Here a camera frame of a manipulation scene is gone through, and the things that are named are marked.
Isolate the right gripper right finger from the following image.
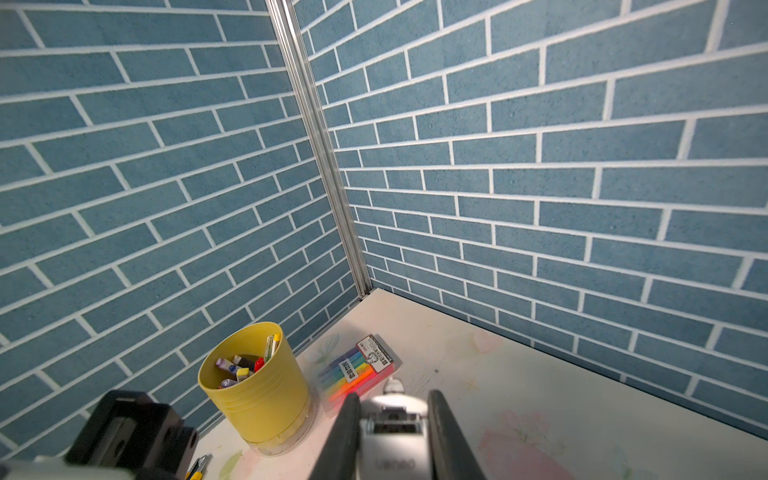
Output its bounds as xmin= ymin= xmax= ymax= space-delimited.
xmin=427 ymin=390 xmax=485 ymax=480

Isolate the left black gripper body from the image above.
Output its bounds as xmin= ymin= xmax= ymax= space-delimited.
xmin=64 ymin=390 xmax=198 ymax=479

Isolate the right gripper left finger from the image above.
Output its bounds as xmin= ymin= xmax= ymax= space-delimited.
xmin=309 ymin=393 xmax=361 ymax=480

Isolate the white stapler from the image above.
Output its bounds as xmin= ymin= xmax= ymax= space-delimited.
xmin=355 ymin=377 xmax=433 ymax=480

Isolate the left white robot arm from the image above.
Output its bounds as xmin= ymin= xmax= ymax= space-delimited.
xmin=1 ymin=390 xmax=199 ymax=480

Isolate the yellow black utility knife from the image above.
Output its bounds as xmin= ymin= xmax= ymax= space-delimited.
xmin=186 ymin=454 xmax=212 ymax=480

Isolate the colourful sticky notes pack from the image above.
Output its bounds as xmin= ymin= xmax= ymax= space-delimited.
xmin=314 ymin=334 xmax=402 ymax=418

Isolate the yellow pen cup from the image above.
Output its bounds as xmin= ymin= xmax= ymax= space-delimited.
xmin=197 ymin=322 xmax=317 ymax=456

